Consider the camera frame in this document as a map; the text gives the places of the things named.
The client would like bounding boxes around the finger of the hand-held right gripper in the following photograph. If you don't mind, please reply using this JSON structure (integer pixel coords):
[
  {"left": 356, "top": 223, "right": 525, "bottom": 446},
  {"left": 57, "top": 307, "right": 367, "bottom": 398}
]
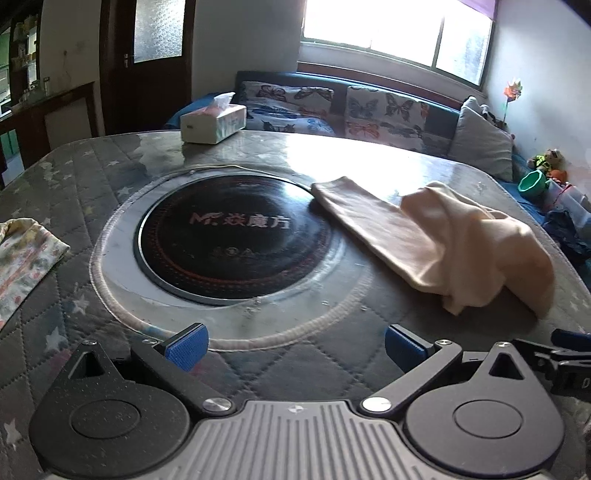
[
  {"left": 551, "top": 329, "right": 591, "bottom": 349},
  {"left": 512, "top": 339, "right": 591, "bottom": 370}
]

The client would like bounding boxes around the grey pillow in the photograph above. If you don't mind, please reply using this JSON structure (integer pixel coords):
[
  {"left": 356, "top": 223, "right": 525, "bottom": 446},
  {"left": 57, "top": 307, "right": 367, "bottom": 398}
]
[{"left": 448, "top": 97, "right": 515, "bottom": 183}]

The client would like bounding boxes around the purple curtain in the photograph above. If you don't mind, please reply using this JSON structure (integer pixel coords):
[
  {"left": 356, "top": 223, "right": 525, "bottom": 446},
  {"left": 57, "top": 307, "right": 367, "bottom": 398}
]
[{"left": 462, "top": 0, "right": 499, "bottom": 21}]

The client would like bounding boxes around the clear plastic bag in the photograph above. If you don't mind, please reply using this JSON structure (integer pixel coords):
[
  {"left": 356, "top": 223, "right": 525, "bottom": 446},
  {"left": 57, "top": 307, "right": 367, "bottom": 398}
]
[{"left": 545, "top": 182, "right": 591, "bottom": 213}]

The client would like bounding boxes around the white tissue pack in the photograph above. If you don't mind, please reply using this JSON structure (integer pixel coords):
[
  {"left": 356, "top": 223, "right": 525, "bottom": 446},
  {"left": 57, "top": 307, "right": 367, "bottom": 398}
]
[{"left": 179, "top": 92, "right": 247, "bottom": 146}]

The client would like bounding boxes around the floral patterned cloth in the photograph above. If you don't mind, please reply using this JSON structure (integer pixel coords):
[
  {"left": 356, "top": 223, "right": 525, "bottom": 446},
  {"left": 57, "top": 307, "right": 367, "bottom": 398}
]
[{"left": 0, "top": 218, "right": 71, "bottom": 330}]

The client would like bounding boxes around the colourful pinwheel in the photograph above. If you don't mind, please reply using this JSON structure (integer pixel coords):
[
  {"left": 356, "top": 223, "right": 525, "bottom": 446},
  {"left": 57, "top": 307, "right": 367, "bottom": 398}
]
[{"left": 503, "top": 80, "right": 525, "bottom": 125}]

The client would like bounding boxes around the blue sofa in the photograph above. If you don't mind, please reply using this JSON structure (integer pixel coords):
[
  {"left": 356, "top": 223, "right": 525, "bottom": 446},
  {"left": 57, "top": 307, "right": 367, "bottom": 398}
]
[{"left": 161, "top": 70, "right": 591, "bottom": 278}]

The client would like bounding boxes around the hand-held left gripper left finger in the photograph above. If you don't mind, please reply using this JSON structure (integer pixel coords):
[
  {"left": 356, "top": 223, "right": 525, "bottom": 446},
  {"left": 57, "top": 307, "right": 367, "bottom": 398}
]
[{"left": 65, "top": 323, "right": 234, "bottom": 416}]

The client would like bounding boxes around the plush toy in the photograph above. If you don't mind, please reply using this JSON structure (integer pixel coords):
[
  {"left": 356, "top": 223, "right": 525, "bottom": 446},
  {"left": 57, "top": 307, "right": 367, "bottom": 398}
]
[{"left": 529, "top": 148, "right": 566, "bottom": 181}]

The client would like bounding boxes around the window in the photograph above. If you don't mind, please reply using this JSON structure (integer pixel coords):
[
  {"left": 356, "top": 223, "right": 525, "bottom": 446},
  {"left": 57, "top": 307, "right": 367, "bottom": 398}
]
[{"left": 300, "top": 0, "right": 497, "bottom": 88}]

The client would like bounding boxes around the cream garment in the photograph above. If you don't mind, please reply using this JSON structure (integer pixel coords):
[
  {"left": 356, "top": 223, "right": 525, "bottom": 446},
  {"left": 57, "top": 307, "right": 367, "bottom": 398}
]
[{"left": 311, "top": 175, "right": 555, "bottom": 319}]

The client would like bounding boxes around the dark wooden cabinet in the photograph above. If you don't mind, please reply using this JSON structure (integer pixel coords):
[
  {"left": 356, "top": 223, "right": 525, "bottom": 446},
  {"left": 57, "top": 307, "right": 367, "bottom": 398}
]
[{"left": 0, "top": 0, "right": 100, "bottom": 185}]

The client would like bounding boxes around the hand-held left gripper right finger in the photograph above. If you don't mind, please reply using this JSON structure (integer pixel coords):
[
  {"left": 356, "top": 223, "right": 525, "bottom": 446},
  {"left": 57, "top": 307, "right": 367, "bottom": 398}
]
[{"left": 360, "top": 324, "right": 543, "bottom": 416}]

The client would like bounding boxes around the green plastic bowl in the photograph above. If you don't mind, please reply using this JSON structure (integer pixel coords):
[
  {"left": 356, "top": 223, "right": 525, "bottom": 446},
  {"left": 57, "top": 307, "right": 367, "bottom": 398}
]
[{"left": 517, "top": 170, "right": 550, "bottom": 199}]

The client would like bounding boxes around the dark blue clothes pile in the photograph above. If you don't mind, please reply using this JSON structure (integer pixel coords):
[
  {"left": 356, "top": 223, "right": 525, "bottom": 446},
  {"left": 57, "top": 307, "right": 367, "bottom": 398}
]
[{"left": 542, "top": 210, "right": 591, "bottom": 264}]

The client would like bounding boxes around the dark wooden door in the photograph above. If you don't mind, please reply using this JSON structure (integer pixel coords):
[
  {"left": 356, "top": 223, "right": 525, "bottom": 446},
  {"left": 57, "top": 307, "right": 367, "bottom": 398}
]
[{"left": 99, "top": 0, "right": 195, "bottom": 134}]

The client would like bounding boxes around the black round induction cooktop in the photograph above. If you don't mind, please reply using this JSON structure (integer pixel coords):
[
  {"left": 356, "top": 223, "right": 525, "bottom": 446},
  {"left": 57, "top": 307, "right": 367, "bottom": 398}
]
[{"left": 134, "top": 174, "right": 333, "bottom": 305}]

